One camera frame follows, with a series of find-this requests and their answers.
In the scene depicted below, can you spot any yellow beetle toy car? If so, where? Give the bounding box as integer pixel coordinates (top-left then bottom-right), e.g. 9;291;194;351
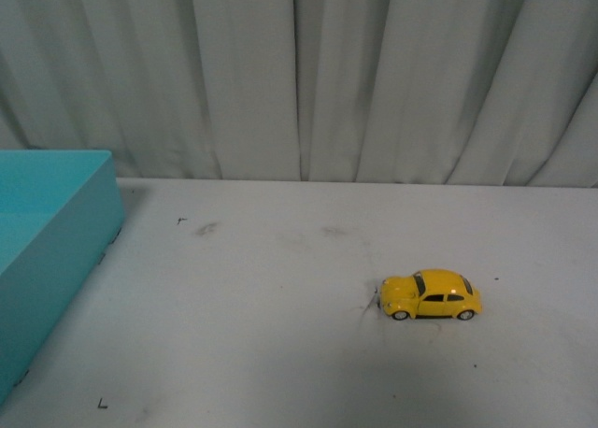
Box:
377;269;483;321

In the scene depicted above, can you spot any grey pleated curtain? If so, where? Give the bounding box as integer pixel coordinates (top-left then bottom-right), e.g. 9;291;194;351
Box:
1;0;597;188

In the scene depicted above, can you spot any turquoise plastic storage bin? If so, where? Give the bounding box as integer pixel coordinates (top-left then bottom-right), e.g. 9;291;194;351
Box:
1;150;124;398

